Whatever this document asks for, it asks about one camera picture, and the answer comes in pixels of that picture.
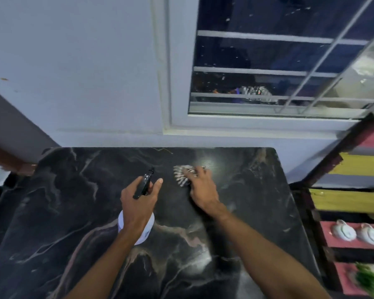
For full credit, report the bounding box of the multicoloured wooden shelf rack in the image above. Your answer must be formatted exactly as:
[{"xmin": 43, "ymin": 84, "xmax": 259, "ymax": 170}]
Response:
[{"xmin": 291, "ymin": 113, "xmax": 374, "ymax": 299}]

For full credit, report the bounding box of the person's left hand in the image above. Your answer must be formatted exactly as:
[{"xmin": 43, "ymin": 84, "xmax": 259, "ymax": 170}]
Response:
[{"xmin": 120, "ymin": 178, "xmax": 164, "ymax": 236}]

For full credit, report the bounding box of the person's right forearm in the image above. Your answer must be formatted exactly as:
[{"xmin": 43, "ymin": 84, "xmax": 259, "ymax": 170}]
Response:
[{"xmin": 214, "ymin": 211, "xmax": 331, "ymax": 299}]

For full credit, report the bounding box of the white window grille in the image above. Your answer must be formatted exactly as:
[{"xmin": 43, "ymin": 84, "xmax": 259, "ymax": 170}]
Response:
[{"xmin": 190, "ymin": 0, "xmax": 374, "ymax": 119}]

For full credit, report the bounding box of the white framed window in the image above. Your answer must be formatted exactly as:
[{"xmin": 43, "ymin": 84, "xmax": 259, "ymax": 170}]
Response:
[{"xmin": 150, "ymin": 0, "xmax": 374, "ymax": 140}]

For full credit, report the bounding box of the striped cleaning cloth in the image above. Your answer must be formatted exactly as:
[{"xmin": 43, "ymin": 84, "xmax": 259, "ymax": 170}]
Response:
[{"xmin": 173, "ymin": 165, "xmax": 205, "ymax": 187}]

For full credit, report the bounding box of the white ceramic teapot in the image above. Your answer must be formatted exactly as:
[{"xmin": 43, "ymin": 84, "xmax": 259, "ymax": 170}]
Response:
[
  {"xmin": 331, "ymin": 219, "xmax": 357, "ymax": 242},
  {"xmin": 356, "ymin": 223, "xmax": 374, "ymax": 246}
]

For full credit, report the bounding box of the green leafy plant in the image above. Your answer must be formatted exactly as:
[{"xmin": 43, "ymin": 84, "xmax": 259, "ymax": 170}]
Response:
[{"xmin": 353, "ymin": 262, "xmax": 374, "ymax": 299}]

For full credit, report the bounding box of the brown wooden furniture edge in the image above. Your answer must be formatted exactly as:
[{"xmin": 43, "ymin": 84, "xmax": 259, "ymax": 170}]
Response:
[{"xmin": 0, "ymin": 141, "xmax": 37, "ymax": 176}]

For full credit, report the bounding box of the white spray bottle black nozzle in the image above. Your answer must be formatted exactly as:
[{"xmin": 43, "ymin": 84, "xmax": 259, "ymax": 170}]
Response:
[{"xmin": 118, "ymin": 167, "xmax": 155, "ymax": 246}]

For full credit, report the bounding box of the person's left forearm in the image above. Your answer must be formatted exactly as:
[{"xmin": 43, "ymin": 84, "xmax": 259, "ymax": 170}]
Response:
[{"xmin": 64, "ymin": 229, "xmax": 144, "ymax": 299}]

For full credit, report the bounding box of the person's right hand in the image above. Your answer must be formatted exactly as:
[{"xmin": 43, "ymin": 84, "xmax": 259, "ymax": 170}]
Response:
[{"xmin": 183, "ymin": 166, "xmax": 229, "ymax": 220}]

